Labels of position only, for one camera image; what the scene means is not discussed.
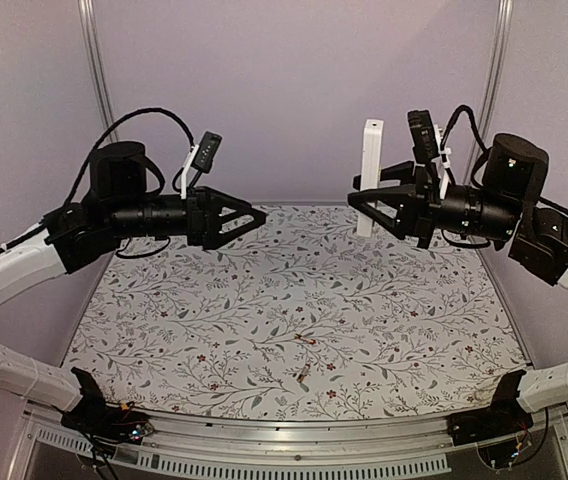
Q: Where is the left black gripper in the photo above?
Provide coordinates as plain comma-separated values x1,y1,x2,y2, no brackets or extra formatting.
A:
107,185,266,248

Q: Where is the white remote control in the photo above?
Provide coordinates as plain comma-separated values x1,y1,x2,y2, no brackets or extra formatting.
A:
355,118,385,237

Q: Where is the AAA battery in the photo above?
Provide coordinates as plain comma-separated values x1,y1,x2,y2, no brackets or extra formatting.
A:
295,334,317,345
296,364,311,384

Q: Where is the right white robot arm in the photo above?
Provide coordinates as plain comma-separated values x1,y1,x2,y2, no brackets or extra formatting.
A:
347,105,568,290

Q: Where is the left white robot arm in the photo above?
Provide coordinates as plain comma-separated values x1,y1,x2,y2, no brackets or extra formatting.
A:
0,124,266,434

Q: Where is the floral patterned table mat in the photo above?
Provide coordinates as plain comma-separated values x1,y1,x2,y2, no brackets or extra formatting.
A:
65,206,528,421

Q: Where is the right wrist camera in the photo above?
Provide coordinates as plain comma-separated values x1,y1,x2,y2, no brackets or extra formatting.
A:
407,110,439,165

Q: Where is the right aluminium frame post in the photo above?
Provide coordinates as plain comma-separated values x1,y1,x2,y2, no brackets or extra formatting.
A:
478,0,514,138

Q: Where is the aluminium frame post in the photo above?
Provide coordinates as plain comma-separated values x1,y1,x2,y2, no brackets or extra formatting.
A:
478,0,514,138
77,0,114,128

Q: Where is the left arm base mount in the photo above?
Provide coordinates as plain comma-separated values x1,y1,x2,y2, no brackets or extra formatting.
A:
61,367,154,444

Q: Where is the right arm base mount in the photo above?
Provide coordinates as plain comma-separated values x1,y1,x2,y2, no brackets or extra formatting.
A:
446,370,533,446

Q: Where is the left aluminium frame post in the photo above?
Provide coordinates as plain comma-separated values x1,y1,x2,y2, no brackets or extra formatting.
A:
77,0,114,128

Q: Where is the front aluminium rail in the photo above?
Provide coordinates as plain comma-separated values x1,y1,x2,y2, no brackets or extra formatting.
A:
5,403,568,479

